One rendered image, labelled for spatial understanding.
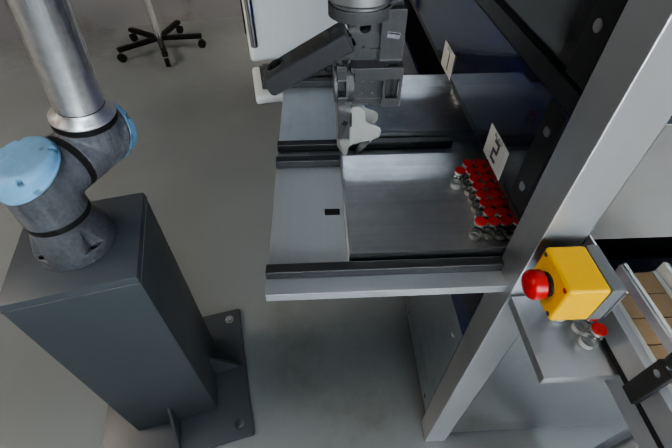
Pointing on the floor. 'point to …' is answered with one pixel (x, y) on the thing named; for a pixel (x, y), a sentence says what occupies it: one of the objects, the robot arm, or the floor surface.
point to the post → (575, 177)
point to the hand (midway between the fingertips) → (340, 146)
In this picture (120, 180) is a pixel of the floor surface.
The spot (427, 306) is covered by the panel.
